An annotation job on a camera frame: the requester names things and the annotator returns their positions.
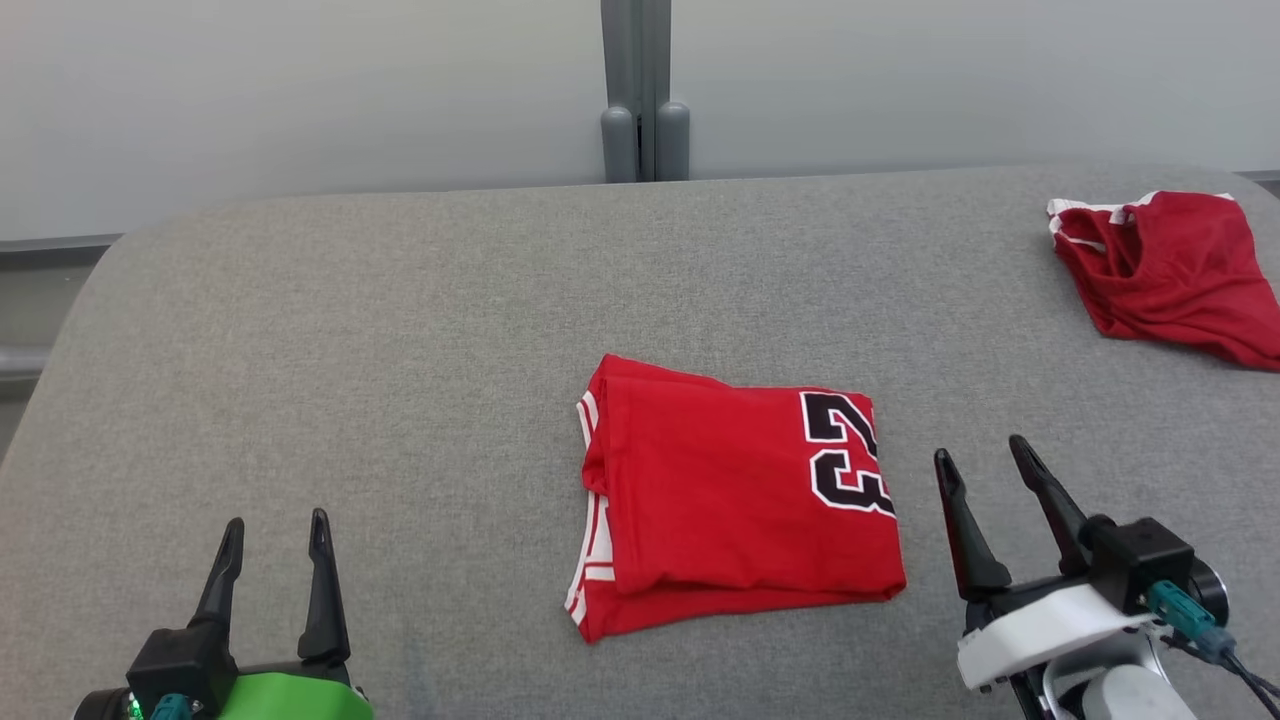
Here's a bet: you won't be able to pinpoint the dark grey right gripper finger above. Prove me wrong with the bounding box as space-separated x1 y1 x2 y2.
1008 434 1092 577
933 448 1014 603

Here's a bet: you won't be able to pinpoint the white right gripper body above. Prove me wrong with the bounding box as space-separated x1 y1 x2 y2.
956 578 1153 693

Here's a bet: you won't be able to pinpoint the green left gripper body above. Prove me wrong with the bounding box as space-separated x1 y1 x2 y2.
214 660 376 720

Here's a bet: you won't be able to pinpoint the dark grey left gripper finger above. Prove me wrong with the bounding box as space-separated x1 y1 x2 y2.
297 508 352 667
190 517 246 633

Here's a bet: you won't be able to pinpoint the red white number 23 jersey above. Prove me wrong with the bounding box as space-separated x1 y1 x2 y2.
565 354 908 644

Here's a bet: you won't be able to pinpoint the red shorts with white trim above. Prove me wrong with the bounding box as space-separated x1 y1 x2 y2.
1047 190 1280 373

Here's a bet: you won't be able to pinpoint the grey fabric sofa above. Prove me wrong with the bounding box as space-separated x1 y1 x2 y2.
0 165 1280 720

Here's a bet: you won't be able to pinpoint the teal plug right camera cable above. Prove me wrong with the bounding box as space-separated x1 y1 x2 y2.
1147 580 1280 707

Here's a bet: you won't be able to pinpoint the grey double partition post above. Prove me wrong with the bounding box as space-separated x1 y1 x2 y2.
600 0 691 184

